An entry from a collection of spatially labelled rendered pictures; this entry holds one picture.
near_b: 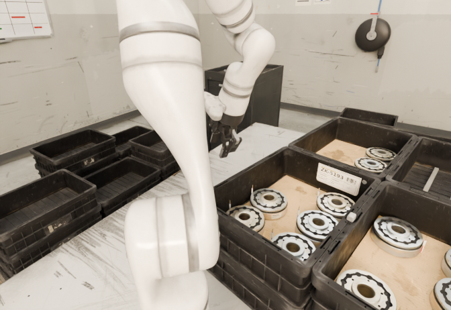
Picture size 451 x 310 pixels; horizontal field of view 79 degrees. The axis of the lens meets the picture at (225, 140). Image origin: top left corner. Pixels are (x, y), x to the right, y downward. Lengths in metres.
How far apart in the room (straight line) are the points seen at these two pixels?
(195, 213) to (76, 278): 0.62
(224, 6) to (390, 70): 3.52
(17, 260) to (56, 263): 0.47
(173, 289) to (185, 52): 0.28
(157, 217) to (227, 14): 0.35
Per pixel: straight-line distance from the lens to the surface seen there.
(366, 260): 0.74
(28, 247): 1.40
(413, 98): 3.98
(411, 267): 0.77
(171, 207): 0.32
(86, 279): 0.88
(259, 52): 0.56
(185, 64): 0.30
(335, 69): 4.01
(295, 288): 0.60
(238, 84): 0.62
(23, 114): 3.39
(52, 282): 0.91
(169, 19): 0.31
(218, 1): 0.49
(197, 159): 0.30
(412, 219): 0.86
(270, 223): 0.76
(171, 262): 0.32
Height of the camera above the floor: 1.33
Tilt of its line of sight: 25 degrees down
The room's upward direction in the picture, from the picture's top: straight up
